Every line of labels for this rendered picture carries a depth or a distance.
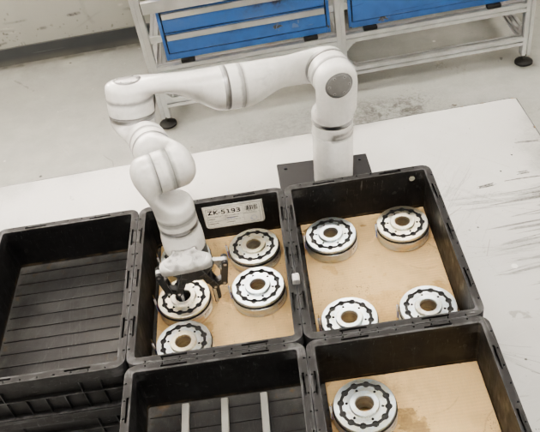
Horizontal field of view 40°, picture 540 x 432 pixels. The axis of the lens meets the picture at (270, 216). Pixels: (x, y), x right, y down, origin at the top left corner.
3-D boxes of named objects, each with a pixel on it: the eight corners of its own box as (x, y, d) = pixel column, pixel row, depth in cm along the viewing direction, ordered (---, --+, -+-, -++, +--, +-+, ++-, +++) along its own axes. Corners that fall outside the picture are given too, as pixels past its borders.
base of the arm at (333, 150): (313, 165, 177) (310, 107, 165) (351, 163, 177) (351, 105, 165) (315, 191, 170) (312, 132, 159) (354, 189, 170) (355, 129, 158)
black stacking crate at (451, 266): (291, 228, 158) (284, 189, 150) (428, 207, 157) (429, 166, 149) (312, 381, 128) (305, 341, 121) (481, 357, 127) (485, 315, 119)
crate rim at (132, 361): (141, 216, 153) (139, 207, 151) (284, 195, 151) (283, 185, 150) (129, 375, 123) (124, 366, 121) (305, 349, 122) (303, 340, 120)
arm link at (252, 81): (219, 55, 150) (231, 79, 143) (343, 38, 156) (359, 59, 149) (221, 93, 156) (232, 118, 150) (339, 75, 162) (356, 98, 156)
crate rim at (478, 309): (285, 195, 151) (283, 185, 150) (429, 172, 150) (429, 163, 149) (305, 349, 122) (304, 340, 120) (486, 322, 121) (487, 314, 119)
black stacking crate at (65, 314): (19, 269, 160) (-1, 232, 152) (152, 249, 159) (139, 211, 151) (-21, 429, 130) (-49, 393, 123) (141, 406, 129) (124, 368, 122)
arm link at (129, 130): (130, 180, 129) (123, 135, 125) (109, 127, 151) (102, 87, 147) (181, 170, 131) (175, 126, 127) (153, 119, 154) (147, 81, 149)
